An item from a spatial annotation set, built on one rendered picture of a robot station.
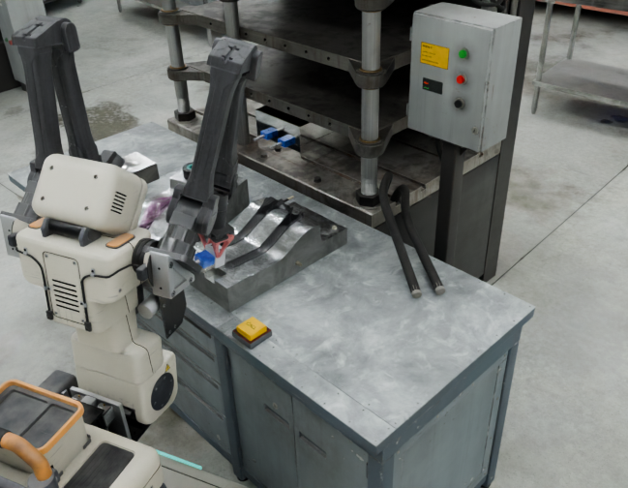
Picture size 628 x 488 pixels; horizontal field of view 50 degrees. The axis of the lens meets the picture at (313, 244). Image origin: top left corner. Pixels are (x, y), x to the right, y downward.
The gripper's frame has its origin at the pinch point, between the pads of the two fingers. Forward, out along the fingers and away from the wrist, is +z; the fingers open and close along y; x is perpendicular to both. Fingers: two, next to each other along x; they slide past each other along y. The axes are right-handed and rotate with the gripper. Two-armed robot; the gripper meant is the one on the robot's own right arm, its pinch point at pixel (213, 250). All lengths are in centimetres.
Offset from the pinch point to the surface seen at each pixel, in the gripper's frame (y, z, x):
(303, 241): -8.5, 2.0, -28.6
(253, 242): 4.4, 6.7, -19.7
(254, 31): 74, -33, -74
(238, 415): -14, 60, -5
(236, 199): 32.2, 10.4, -36.1
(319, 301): -25.0, 11.4, -21.4
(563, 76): 77, 29, -385
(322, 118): 35, -12, -78
